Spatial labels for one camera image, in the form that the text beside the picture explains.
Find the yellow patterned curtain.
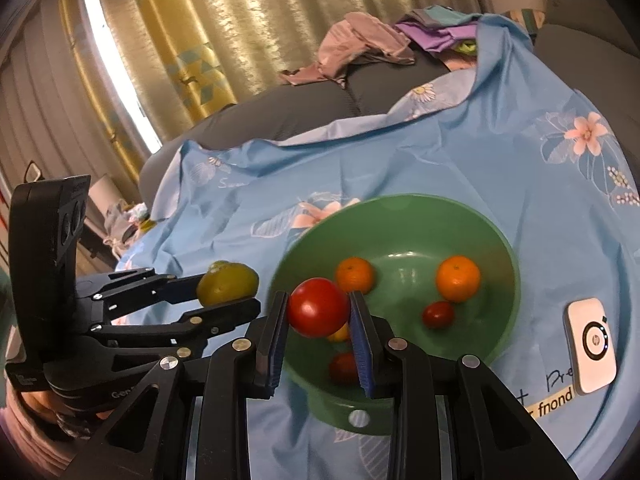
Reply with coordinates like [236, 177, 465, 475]
[60, 0, 491, 156]

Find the green plastic bowl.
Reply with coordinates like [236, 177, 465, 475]
[274, 194, 521, 436]

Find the blue floral bed sheet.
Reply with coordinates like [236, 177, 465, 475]
[107, 12, 640, 480]

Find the white rectangular device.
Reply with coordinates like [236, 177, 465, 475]
[563, 298, 620, 395]

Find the orange mandarin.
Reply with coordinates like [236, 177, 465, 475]
[334, 256, 376, 295]
[436, 255, 482, 303]

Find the small red cherry tomato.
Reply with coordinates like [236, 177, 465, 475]
[328, 352, 360, 386]
[422, 301, 456, 329]

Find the large green jujube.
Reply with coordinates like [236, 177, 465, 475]
[196, 260, 260, 307]

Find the patterned cushion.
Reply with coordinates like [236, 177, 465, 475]
[502, 7, 546, 43]

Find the white cylindrical container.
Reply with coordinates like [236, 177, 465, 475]
[90, 175, 118, 216]

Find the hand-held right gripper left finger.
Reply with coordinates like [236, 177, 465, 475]
[62, 290, 290, 480]

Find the purple clothing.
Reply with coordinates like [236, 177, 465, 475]
[395, 5, 481, 53]

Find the grey sofa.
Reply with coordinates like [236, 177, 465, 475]
[139, 0, 640, 201]

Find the pink clothing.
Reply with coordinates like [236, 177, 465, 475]
[278, 12, 416, 88]

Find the person's left hand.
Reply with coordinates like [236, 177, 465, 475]
[17, 391, 115, 423]

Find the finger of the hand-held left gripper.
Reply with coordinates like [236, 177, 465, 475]
[75, 267, 208, 323]
[87, 297, 262, 356]

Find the large red tomato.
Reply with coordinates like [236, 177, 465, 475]
[286, 278, 351, 338]

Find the pile of crumpled clothes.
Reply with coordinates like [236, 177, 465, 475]
[102, 200, 151, 246]

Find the person's left forearm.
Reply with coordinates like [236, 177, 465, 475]
[0, 400, 76, 468]

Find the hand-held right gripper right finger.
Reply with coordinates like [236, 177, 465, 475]
[349, 290, 581, 480]

